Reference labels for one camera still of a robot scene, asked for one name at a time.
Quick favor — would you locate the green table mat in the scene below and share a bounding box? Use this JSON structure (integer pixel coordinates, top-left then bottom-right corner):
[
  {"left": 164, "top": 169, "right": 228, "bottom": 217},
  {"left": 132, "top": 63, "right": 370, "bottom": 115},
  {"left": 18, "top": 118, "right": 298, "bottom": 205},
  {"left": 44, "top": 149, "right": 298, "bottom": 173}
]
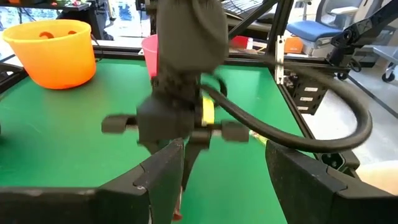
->
[{"left": 0, "top": 58, "right": 315, "bottom": 224}]

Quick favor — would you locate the pink plastic bucket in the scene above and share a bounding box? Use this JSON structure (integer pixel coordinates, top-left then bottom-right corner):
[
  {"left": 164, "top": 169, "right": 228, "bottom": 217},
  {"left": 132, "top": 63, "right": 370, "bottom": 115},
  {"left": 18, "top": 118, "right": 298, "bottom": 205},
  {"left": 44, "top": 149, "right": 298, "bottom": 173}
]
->
[{"left": 140, "top": 34, "right": 160, "bottom": 80}]

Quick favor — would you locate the blue seat office chair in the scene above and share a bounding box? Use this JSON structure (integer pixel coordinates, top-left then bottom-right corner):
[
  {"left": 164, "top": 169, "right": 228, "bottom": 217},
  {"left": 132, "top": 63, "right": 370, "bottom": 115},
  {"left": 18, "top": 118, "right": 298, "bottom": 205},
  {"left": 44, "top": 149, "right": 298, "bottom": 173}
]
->
[{"left": 285, "top": 0, "right": 384, "bottom": 57}]

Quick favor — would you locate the red Skittles pack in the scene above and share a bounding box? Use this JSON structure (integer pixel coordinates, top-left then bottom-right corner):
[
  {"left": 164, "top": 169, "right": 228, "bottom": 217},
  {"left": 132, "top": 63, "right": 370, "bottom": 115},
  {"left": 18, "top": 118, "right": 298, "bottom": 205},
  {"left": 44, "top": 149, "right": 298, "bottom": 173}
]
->
[{"left": 172, "top": 185, "right": 185, "bottom": 222}]

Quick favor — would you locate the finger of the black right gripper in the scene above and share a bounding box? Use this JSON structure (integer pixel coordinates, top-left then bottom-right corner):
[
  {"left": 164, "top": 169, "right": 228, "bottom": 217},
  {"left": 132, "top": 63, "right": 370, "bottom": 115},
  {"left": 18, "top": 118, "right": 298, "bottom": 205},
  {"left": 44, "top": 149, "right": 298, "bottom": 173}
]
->
[
  {"left": 181, "top": 138, "right": 213, "bottom": 191},
  {"left": 138, "top": 141, "right": 170, "bottom": 156}
]

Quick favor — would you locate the orange pumpkin face bucket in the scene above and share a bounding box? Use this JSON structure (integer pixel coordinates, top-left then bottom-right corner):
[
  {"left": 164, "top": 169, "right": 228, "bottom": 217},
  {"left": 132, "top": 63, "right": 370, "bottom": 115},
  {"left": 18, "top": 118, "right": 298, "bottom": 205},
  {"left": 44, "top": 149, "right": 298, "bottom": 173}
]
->
[{"left": 2, "top": 19, "right": 98, "bottom": 91}]

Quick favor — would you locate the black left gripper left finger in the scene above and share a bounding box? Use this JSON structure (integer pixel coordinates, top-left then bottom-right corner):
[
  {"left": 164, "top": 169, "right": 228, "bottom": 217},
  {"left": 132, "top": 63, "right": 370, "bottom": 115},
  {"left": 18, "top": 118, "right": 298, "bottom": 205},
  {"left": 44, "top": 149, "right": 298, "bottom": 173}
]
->
[{"left": 0, "top": 138, "right": 185, "bottom": 224}]

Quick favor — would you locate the dark computer keyboard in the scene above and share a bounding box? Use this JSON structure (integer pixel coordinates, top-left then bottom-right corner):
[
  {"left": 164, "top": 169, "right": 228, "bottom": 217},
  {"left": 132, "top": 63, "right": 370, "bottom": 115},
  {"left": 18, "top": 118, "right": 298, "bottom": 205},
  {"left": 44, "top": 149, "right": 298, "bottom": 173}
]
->
[{"left": 221, "top": 0, "right": 262, "bottom": 15}]

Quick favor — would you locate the person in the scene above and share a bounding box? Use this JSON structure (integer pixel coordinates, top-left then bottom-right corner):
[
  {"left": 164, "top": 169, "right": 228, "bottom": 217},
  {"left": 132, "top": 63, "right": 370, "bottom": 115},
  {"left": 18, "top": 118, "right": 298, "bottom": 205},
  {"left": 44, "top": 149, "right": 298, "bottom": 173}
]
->
[{"left": 354, "top": 159, "right": 398, "bottom": 197}]

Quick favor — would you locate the red box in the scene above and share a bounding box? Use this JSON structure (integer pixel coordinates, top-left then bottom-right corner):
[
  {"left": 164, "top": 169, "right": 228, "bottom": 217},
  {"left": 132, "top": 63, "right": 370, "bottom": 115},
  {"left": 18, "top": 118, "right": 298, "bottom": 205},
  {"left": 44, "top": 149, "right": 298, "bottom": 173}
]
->
[{"left": 231, "top": 34, "right": 254, "bottom": 50}]

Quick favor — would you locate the white frame corner bracket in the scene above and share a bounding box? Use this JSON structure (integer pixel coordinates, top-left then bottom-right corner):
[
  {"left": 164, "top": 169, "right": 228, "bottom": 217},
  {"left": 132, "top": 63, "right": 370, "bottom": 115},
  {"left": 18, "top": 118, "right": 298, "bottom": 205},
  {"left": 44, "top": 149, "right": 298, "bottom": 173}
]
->
[{"left": 274, "top": 34, "right": 286, "bottom": 86}]

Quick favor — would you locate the yellow label tag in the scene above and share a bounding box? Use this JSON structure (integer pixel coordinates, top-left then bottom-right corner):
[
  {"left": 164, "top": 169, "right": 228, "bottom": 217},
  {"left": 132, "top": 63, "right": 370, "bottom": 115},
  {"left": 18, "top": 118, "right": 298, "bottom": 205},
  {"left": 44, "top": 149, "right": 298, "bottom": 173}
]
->
[{"left": 200, "top": 95, "right": 216, "bottom": 127}]

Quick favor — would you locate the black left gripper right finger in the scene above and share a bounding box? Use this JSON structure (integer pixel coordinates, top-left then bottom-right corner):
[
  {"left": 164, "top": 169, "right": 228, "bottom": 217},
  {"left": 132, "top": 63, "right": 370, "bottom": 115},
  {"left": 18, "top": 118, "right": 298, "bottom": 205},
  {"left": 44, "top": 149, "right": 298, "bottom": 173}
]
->
[{"left": 265, "top": 139, "right": 398, "bottom": 224}]

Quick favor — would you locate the black labelled equipment box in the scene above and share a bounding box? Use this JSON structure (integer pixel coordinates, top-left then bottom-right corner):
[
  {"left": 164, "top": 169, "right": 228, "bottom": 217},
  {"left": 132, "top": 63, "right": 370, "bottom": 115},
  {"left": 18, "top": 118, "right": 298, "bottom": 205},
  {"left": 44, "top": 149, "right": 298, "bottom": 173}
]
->
[{"left": 283, "top": 75, "right": 328, "bottom": 116}]

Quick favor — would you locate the orange box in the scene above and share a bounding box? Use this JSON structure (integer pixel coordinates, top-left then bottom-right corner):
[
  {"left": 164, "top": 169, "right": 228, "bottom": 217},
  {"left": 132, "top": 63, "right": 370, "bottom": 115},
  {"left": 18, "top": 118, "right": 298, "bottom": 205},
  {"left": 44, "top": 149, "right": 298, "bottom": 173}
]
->
[{"left": 283, "top": 36, "right": 305, "bottom": 55}]

